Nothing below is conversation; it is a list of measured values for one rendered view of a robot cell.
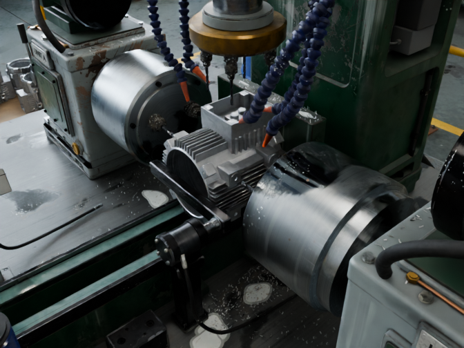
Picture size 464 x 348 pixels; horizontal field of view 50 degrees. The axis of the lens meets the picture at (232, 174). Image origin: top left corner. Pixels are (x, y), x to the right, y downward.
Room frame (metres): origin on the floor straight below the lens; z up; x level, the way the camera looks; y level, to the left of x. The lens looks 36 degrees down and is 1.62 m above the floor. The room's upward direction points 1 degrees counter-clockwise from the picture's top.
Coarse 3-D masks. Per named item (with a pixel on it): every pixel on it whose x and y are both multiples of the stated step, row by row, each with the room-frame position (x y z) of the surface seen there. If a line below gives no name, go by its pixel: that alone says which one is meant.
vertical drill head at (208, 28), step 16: (224, 0) 0.86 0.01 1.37; (240, 0) 0.85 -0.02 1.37; (256, 0) 0.87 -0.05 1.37; (208, 16) 0.86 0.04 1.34; (224, 16) 0.85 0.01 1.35; (240, 16) 0.85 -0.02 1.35; (256, 16) 0.85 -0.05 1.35; (272, 16) 0.88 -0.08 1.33; (192, 32) 0.86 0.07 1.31; (208, 32) 0.83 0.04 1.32; (224, 32) 0.83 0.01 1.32; (240, 32) 0.83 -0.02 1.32; (256, 32) 0.83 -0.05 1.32; (272, 32) 0.83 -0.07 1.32; (208, 48) 0.83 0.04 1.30; (224, 48) 0.81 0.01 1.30; (240, 48) 0.81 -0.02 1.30; (256, 48) 0.81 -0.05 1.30; (272, 48) 0.84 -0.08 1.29; (208, 64) 0.89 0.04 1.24; (208, 80) 0.90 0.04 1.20
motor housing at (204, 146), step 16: (208, 128) 0.88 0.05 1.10; (176, 144) 0.84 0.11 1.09; (192, 144) 0.81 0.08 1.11; (208, 144) 0.82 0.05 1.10; (224, 144) 0.83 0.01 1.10; (256, 144) 0.86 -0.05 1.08; (176, 160) 0.88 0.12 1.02; (192, 160) 0.79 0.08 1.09; (208, 160) 0.79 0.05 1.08; (224, 160) 0.81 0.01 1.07; (240, 160) 0.82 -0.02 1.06; (256, 160) 0.82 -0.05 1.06; (192, 176) 0.89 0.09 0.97; (256, 176) 0.81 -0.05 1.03; (208, 192) 0.75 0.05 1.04; (224, 192) 0.76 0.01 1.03; (240, 192) 0.78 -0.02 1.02; (192, 208) 0.82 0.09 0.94; (224, 208) 0.76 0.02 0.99
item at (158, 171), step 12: (156, 168) 0.85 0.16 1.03; (168, 168) 0.85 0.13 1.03; (168, 180) 0.81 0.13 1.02; (180, 180) 0.80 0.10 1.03; (180, 192) 0.78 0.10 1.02; (192, 192) 0.76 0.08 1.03; (192, 204) 0.75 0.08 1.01; (204, 204) 0.72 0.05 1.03; (204, 216) 0.72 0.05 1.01; (216, 216) 0.69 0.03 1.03; (228, 216) 0.69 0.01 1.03; (228, 228) 0.68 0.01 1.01
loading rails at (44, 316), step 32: (128, 224) 0.79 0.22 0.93; (160, 224) 0.80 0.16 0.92; (64, 256) 0.70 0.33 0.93; (96, 256) 0.71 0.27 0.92; (128, 256) 0.75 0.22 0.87; (224, 256) 0.78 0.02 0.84; (0, 288) 0.62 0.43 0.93; (32, 288) 0.63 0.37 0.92; (64, 288) 0.66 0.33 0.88; (96, 288) 0.62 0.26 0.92; (128, 288) 0.63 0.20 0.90; (160, 288) 0.68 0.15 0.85; (32, 320) 0.55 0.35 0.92; (64, 320) 0.56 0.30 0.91; (96, 320) 0.59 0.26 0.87; (128, 320) 0.62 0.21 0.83
